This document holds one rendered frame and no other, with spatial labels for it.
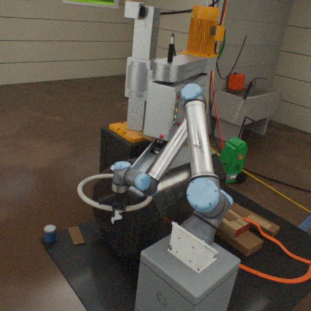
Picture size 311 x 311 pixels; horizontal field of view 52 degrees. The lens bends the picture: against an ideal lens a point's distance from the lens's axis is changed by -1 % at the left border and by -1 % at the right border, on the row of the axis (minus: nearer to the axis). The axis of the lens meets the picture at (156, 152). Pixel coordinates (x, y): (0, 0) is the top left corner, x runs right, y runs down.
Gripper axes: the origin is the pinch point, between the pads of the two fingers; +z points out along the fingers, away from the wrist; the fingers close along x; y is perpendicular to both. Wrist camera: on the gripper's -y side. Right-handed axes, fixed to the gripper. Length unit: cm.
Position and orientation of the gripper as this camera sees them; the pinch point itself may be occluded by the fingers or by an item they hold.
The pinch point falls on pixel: (112, 218)
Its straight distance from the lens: 199.2
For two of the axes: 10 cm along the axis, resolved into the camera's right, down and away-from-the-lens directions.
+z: -1.5, 9.2, 3.5
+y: 9.9, 1.1, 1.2
